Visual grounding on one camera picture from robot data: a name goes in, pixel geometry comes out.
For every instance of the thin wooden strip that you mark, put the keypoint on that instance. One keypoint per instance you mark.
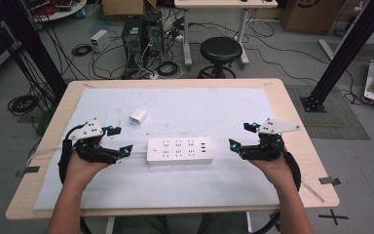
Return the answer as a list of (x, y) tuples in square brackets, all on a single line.
[(313, 192)]

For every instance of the round white table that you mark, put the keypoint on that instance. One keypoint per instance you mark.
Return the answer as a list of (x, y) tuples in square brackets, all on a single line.
[(61, 11)]

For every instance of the person's leg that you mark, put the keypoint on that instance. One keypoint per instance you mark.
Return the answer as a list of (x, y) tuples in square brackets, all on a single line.
[(224, 224), (141, 226)]

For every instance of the white table mat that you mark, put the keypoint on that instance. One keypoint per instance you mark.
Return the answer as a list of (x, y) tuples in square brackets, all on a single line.
[(181, 185)]

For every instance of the person's left leg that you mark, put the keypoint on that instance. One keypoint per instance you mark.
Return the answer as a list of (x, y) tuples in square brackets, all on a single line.
[(141, 226)]

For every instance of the person's right hand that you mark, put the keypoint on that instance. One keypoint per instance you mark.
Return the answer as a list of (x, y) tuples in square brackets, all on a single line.
[(274, 170)]

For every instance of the grey floor mat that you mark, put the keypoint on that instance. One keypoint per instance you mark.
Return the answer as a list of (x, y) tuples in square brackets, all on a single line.
[(337, 120)]

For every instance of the black tape cross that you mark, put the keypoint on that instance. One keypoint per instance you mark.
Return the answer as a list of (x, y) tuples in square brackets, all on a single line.
[(333, 217)]

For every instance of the black tape piece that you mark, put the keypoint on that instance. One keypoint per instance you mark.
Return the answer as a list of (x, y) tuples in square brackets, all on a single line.
[(329, 181), (29, 170)]

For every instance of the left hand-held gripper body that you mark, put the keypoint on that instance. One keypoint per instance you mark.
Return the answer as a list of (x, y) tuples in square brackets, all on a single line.
[(92, 152)]

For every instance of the large cardboard box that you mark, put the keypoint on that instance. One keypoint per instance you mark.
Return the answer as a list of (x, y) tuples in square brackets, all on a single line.
[(311, 14)]

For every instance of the black computer tower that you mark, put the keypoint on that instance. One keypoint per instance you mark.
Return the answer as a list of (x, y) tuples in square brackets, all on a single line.
[(132, 42), (154, 32)]

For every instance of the white power supply box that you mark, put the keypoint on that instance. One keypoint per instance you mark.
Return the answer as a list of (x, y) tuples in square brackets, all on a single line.
[(100, 40)]

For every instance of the person's left hand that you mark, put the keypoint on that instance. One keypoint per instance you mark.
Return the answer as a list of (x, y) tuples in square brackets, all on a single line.
[(82, 170)]

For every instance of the white charger plug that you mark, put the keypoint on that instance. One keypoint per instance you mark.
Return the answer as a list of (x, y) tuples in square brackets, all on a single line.
[(138, 116)]

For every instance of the black round stool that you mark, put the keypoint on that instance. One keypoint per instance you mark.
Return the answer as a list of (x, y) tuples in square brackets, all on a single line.
[(220, 48)]

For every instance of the person's right leg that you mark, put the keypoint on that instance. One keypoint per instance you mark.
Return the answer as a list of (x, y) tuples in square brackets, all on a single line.
[(224, 224)]

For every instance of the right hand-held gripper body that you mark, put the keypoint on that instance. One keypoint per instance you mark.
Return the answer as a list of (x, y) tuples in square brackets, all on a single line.
[(266, 148)]

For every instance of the white floor power strip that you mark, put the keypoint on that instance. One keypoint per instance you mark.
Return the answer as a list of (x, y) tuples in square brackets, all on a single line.
[(155, 76)]

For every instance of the white desk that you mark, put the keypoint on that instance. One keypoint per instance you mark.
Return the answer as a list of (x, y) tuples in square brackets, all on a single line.
[(225, 3)]

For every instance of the black aluminium post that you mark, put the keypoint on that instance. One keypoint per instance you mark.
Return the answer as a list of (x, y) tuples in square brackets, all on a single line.
[(347, 52), (35, 45)]

